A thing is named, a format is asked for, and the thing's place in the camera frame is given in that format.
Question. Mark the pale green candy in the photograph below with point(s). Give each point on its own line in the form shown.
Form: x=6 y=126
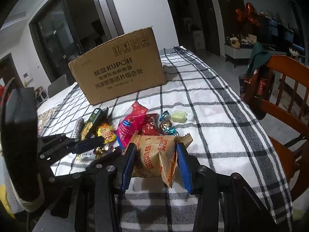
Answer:
x=181 y=116

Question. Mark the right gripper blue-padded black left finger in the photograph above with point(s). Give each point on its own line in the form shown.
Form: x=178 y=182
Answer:
x=105 y=178

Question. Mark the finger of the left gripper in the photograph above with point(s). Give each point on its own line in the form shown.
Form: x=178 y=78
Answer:
x=55 y=146
x=88 y=144

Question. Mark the yellow orange candy pack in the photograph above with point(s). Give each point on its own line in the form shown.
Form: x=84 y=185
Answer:
x=107 y=132

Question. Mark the white yellow small sachet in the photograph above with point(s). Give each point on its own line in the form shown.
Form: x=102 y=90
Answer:
x=86 y=157

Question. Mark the pink red snack bag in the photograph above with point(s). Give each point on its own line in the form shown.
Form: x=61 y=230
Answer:
x=131 y=122

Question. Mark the blue foil candy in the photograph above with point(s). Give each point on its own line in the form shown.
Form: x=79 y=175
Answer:
x=165 y=126

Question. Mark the floral patterned mat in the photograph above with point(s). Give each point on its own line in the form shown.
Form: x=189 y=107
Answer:
x=44 y=118

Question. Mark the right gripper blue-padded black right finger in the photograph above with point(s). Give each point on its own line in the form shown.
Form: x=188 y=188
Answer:
x=242 y=209

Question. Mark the silver black stick packet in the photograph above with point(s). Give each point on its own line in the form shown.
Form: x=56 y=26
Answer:
x=78 y=128

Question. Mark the dark glass sliding door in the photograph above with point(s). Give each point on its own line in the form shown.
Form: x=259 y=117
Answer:
x=63 y=30

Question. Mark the green biscuit box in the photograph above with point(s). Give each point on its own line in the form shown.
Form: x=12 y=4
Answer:
x=98 y=117

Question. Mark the white shelf rack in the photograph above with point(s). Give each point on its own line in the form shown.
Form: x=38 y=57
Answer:
x=41 y=96

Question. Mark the grey dining chair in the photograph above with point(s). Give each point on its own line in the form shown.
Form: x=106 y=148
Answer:
x=58 y=85

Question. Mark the red balloons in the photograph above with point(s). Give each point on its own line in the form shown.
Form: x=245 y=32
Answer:
x=248 y=14

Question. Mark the dark green cloth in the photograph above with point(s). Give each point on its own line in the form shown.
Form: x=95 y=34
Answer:
x=259 y=57

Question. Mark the red-brown wooden chair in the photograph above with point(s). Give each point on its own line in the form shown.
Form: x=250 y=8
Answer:
x=272 y=90

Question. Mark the dark red snack packet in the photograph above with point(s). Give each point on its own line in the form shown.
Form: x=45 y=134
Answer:
x=150 y=129

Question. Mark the tan fortune biscuits bag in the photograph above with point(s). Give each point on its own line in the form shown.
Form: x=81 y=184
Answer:
x=157 y=156

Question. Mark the brown cardboard box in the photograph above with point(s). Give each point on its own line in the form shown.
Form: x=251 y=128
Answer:
x=126 y=64

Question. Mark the white low tv cabinet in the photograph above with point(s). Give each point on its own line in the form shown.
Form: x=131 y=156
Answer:
x=238 y=57

